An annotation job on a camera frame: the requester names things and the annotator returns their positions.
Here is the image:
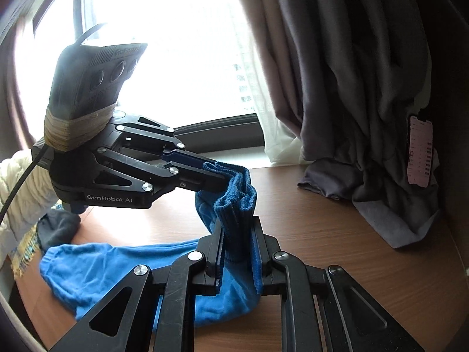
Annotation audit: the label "black cloth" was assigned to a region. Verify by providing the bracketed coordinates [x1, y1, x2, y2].
[37, 211, 82, 250]

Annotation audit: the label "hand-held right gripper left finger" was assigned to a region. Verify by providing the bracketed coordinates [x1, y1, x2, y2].
[49, 217, 226, 352]

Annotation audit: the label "blue pants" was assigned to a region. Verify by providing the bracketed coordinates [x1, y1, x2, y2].
[40, 161, 261, 329]

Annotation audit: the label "yellow patterned cloth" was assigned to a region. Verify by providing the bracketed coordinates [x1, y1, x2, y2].
[7, 224, 46, 277]

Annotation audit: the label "black cable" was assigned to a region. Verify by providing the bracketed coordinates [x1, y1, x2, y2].
[75, 23, 108, 46]
[0, 141, 50, 222]

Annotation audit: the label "white sheer curtain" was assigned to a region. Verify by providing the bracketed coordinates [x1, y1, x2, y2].
[227, 0, 312, 164]

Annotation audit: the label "person's left forearm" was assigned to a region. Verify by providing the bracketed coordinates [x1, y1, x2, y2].
[0, 152, 61, 243]

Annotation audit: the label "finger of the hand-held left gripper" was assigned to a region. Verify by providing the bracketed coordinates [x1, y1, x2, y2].
[94, 147, 235, 194]
[110, 115, 220, 168]

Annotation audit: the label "dark window frame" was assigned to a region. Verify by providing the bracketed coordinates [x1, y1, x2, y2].
[0, 0, 267, 156]

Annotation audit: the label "grey curtain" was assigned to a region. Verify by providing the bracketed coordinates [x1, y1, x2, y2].
[258, 0, 442, 250]

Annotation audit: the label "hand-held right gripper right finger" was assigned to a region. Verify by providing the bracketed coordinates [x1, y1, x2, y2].
[251, 216, 427, 352]

